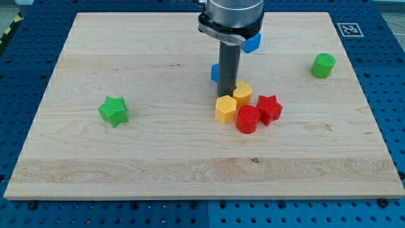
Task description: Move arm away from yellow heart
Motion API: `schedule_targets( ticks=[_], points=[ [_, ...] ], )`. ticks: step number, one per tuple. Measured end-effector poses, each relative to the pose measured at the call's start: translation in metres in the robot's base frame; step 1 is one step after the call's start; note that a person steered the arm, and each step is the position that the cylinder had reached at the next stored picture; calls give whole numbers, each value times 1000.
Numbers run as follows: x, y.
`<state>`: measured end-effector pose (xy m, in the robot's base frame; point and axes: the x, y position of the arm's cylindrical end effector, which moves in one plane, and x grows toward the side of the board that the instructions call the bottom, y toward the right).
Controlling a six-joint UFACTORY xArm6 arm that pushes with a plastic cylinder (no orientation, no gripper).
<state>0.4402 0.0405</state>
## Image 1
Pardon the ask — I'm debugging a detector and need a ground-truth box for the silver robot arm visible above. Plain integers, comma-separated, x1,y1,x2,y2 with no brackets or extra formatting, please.
198,0,264,48

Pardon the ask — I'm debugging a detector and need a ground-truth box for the green star block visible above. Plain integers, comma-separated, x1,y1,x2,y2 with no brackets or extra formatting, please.
98,96,129,128

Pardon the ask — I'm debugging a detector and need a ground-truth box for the fiducial marker tag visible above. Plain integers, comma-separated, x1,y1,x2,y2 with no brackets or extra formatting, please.
337,22,364,37

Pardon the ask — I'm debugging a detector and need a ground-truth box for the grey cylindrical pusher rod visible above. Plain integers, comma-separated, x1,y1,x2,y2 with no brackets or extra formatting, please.
217,41,240,97

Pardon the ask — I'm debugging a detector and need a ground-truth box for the yellow hexagon block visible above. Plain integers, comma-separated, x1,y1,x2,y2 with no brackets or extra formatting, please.
215,95,237,124

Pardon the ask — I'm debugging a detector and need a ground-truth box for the green cylinder block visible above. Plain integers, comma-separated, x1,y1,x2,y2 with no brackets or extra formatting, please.
311,53,335,79

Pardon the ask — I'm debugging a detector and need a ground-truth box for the blue hexagon block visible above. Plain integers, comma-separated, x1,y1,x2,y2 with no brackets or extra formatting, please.
242,33,261,54

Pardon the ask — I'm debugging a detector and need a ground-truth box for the yellow heart block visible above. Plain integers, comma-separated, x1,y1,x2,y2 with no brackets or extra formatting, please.
232,81,252,108

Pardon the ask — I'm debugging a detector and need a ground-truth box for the red star block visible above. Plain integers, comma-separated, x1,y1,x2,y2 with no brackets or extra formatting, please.
256,95,283,126

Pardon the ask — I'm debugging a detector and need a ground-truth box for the black screw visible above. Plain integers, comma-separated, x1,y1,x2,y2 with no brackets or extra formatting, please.
27,201,37,210
378,198,390,208

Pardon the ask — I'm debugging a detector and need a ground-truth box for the wooden board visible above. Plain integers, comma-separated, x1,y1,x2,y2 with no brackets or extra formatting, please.
4,12,404,200

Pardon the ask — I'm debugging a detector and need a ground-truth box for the black screw front left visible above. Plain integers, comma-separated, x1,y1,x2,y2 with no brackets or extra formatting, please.
27,201,37,210

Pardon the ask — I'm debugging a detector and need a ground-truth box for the red cylinder block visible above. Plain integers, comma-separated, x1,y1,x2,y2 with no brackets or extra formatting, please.
236,105,260,134

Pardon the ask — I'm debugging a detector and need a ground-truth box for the black screw front right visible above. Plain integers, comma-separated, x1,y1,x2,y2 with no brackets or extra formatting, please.
378,198,390,208

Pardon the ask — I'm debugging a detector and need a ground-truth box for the blue block behind rod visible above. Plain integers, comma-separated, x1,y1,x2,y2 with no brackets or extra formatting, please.
211,64,219,82

